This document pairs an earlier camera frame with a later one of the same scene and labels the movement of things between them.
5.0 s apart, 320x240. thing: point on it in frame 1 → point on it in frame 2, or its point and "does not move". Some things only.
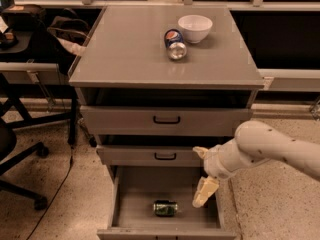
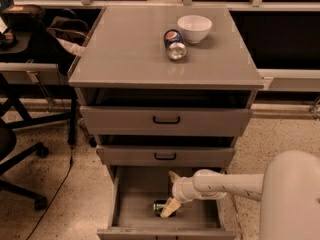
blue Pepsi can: (174, 41) does not move
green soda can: (165, 208) does not move
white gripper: (212, 164) → (180, 189)
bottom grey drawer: (135, 191) does not move
